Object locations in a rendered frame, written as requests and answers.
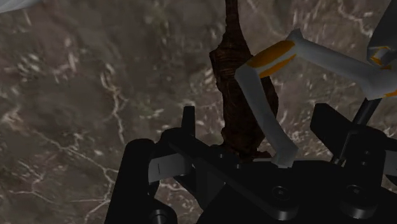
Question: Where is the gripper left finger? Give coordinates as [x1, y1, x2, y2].
[104, 105, 300, 224]

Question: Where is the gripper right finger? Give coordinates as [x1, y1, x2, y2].
[310, 103, 397, 221]

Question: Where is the white and orange tool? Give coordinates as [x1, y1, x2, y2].
[234, 0, 397, 169]

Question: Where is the dark brown long lump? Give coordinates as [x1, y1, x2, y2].
[209, 0, 280, 163]

